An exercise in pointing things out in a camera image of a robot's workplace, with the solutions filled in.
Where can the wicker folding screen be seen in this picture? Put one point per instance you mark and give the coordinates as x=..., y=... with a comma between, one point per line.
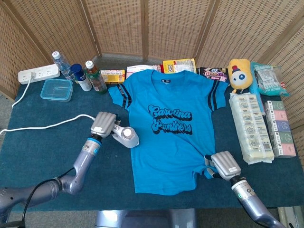
x=114, y=26

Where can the long cream tissue pack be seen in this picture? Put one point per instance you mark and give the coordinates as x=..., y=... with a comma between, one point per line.
x=251, y=128

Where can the teal printed plastic pack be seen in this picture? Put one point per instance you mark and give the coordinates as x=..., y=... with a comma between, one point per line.
x=268, y=80

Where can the dark blue carpeted table surface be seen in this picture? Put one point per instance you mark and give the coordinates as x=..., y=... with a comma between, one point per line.
x=47, y=154

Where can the yellow plush toy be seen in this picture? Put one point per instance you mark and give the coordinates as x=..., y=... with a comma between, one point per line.
x=238, y=76

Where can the green label tea bottle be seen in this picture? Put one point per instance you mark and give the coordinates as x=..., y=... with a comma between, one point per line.
x=96, y=79

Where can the white bottle with blue cap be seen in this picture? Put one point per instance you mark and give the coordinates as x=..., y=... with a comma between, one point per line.
x=83, y=82

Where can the clear water bottle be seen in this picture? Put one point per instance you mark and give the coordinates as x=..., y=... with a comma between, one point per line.
x=63, y=66

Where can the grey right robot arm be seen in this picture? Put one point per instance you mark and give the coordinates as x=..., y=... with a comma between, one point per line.
x=251, y=202

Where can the white handheld steam iron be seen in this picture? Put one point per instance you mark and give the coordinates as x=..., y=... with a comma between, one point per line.
x=129, y=142

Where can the black pink snack packet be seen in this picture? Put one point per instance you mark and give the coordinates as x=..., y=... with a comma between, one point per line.
x=213, y=73

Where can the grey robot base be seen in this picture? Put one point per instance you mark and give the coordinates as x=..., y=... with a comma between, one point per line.
x=142, y=218

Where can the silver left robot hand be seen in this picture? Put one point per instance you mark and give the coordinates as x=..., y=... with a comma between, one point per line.
x=103, y=123

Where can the clear container with blue lid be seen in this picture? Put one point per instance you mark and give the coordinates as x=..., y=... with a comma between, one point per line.
x=55, y=90

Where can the small yellow box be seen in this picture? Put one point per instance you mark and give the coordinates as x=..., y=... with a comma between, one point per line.
x=112, y=76

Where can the blue Carolina Panthers t-shirt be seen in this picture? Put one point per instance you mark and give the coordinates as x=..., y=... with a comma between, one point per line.
x=171, y=154

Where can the pastel tissue box pack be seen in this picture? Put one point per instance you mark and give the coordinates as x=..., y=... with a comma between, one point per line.
x=280, y=128

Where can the white power strip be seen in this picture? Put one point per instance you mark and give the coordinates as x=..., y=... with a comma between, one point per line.
x=45, y=71

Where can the white pink packet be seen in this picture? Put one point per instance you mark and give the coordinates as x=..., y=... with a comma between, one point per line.
x=137, y=69

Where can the yellow snack bag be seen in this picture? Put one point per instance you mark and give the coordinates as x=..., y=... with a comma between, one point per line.
x=178, y=65

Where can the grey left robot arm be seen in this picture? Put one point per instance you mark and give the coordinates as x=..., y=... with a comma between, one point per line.
x=76, y=175

